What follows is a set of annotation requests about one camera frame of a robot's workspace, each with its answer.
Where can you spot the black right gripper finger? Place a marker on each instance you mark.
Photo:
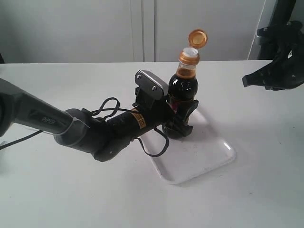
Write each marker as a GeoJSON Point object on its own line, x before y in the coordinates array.
{"type": "Point", "coordinates": [265, 76]}

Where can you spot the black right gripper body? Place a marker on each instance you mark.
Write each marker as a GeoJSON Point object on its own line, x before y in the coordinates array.
{"type": "Point", "coordinates": [290, 52]}

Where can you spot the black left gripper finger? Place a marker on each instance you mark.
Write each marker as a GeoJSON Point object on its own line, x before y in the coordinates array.
{"type": "Point", "coordinates": [171, 102]}
{"type": "Point", "coordinates": [187, 111]}

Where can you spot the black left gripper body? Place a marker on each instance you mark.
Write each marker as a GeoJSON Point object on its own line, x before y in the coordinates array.
{"type": "Point", "coordinates": [150, 112]}

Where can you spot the soy sauce bottle gold cap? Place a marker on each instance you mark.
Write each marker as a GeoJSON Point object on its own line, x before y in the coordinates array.
{"type": "Point", "coordinates": [183, 85]}

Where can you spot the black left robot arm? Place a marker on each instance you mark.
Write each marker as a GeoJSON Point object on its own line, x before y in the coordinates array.
{"type": "Point", "coordinates": [83, 130]}

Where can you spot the white plastic tray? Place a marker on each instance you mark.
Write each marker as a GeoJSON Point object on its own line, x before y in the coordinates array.
{"type": "Point", "coordinates": [203, 151]}

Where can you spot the white cabinet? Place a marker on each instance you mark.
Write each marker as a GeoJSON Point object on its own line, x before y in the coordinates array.
{"type": "Point", "coordinates": [64, 31]}

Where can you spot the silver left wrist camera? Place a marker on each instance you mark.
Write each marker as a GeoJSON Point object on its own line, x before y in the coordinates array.
{"type": "Point", "coordinates": [151, 84]}

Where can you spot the black vertical post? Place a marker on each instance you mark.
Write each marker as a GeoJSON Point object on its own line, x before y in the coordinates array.
{"type": "Point", "coordinates": [281, 14]}

